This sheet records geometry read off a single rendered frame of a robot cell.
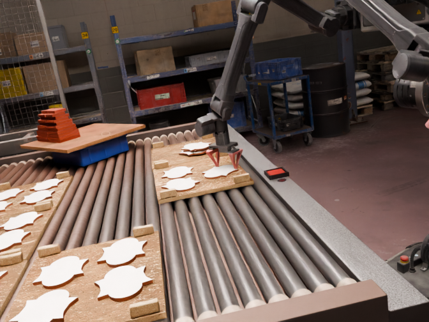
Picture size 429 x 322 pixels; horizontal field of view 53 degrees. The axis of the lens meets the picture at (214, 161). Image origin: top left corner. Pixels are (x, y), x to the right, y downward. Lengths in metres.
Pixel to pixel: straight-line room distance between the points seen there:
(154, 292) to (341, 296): 0.40
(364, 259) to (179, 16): 5.91
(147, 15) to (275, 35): 1.99
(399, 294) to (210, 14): 5.45
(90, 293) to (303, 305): 0.49
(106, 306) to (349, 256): 0.56
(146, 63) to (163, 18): 0.91
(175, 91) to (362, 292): 5.34
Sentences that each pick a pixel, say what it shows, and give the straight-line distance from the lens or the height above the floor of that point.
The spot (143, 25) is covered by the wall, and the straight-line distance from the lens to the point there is 6.65.
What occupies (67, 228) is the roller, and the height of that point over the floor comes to 0.91.
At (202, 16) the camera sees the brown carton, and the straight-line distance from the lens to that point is 6.11.
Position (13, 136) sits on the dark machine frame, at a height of 1.00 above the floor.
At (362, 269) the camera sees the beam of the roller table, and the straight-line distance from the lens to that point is 1.03.
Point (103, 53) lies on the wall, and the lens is 6.63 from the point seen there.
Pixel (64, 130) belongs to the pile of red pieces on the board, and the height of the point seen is 1.10.
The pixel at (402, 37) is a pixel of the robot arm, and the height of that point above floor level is 1.38.
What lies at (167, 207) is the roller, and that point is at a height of 0.92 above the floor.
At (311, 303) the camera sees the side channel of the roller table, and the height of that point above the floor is 0.95.
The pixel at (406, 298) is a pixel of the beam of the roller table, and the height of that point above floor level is 0.92.
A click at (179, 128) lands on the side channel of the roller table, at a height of 0.94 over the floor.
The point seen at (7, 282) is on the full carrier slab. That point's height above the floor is 0.94.
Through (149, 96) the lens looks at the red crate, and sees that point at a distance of 6.01.
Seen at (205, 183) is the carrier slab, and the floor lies 0.94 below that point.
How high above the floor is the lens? 1.45
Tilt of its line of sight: 16 degrees down
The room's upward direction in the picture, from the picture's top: 9 degrees counter-clockwise
